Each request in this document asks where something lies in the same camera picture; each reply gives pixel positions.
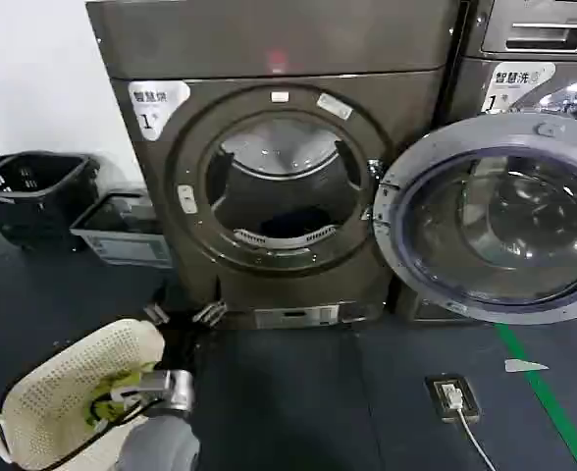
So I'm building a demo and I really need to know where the grey washing machine stack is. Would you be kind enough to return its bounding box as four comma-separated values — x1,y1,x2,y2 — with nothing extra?
437,0,577,323

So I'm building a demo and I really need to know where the dark cloth in drum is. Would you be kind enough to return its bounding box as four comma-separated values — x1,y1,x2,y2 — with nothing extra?
258,207,338,237

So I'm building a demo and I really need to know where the round glass dryer door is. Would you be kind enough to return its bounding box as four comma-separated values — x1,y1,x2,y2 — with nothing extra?
372,113,577,326

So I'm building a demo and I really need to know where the grey front-loading dryer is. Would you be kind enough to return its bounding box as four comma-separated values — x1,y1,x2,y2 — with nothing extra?
85,0,468,331

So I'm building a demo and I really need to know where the yellow-green patterned cloth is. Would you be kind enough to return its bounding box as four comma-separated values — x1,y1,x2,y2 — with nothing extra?
83,361,158,435

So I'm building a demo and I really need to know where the floor power socket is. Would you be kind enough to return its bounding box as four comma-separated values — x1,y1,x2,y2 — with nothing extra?
424,374,482,424

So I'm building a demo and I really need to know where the grey plastic storage bin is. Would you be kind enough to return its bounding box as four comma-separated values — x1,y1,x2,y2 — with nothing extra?
69,189,174,269

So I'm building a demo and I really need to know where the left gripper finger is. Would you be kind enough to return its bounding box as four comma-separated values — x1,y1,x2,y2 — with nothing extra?
142,286,173,328
191,277,230,326

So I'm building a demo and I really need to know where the cream perforated laundry basket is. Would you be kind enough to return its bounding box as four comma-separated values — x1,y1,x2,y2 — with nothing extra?
0,318,167,471

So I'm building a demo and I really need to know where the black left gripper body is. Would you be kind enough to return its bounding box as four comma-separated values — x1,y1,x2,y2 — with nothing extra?
157,313,200,373

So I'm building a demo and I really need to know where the green floor tape strip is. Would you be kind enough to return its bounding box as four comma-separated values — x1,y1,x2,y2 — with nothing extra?
495,322,577,471

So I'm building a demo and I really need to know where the white power cable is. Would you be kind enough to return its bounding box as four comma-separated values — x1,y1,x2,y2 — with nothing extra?
456,402,497,471

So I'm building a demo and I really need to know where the black plastic laundry basket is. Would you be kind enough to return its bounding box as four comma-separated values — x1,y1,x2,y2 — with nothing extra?
0,151,102,252

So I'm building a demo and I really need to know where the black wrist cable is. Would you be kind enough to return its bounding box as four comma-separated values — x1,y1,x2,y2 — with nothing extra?
0,394,164,455

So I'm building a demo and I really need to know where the white floor sticker scrap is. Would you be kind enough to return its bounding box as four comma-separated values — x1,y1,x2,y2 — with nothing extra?
503,357,551,373

